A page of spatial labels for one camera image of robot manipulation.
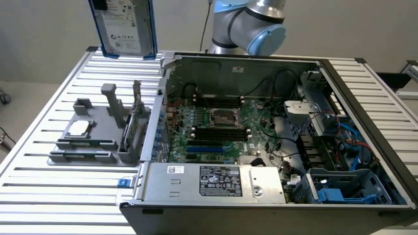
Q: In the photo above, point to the hard disk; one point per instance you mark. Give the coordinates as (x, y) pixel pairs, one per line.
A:
(126, 29)

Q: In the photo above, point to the open black PC case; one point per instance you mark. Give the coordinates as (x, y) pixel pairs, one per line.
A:
(229, 220)

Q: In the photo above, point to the CPU with silver lid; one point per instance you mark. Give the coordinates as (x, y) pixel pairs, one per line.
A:
(81, 128)

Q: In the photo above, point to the blue expansion slot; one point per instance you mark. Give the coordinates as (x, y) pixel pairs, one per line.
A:
(205, 148)

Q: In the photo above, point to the black RAM slot bank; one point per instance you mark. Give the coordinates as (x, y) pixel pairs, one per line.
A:
(218, 100)
(221, 133)

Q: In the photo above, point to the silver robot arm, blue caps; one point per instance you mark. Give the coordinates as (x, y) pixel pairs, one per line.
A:
(238, 27)

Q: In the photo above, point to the black expansion slot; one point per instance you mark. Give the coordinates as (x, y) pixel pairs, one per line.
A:
(206, 143)

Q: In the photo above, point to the CPU socket with metal frame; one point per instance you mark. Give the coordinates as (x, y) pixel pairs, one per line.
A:
(225, 117)

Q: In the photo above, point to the blue case latch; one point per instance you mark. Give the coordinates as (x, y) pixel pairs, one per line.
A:
(126, 182)

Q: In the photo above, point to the black table corner cap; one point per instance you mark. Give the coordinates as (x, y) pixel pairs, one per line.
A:
(361, 60)
(93, 49)

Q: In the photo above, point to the grey parts rack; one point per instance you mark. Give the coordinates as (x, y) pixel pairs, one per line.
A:
(101, 127)

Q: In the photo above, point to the silver chipset heatsink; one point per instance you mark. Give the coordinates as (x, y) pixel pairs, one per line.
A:
(250, 161)

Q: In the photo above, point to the grey-blue disk bay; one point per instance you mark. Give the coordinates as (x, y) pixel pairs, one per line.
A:
(360, 181)

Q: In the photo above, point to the silver drive cage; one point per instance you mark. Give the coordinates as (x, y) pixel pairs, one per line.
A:
(313, 107)

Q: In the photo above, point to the black front fan block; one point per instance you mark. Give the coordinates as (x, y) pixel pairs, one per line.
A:
(317, 151)

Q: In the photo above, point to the green motherboard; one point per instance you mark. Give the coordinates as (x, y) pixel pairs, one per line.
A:
(258, 127)

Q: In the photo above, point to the silver power supply unit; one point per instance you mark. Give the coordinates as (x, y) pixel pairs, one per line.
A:
(196, 183)

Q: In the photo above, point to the black caster wheel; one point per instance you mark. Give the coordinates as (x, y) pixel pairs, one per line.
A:
(5, 98)

